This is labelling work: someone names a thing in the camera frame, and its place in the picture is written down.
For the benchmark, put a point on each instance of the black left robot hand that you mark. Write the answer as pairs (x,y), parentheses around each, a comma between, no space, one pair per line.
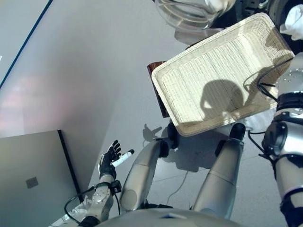
(106,163)

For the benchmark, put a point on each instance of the white garment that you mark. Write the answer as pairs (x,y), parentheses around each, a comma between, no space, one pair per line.
(293,23)

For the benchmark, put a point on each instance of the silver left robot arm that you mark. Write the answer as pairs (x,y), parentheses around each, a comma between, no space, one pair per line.
(99,198)

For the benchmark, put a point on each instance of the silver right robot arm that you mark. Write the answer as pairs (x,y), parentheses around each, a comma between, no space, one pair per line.
(288,153)

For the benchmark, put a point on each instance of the grey front-load washing machine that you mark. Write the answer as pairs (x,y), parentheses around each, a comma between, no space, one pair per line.
(272,9)

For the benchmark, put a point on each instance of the small grey square plate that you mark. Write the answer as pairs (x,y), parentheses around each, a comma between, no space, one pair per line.
(32,182)

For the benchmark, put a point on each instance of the dark flat panel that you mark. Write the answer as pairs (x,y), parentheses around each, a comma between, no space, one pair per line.
(28,160)

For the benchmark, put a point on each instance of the grey robot torso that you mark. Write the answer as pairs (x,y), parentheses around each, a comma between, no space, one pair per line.
(165,220)

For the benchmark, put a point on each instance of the brown wooden stool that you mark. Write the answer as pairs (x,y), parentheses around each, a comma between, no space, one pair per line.
(158,99)

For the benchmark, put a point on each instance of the silver right robot leg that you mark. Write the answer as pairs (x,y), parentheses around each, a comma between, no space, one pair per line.
(220,177)

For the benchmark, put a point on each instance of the white wicker basket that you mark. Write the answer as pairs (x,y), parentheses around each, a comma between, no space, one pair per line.
(213,71)

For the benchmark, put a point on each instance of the round glass washer door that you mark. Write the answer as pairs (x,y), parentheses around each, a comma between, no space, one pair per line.
(184,16)

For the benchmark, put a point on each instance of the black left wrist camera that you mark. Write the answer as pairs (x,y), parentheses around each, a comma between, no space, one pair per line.
(116,186)

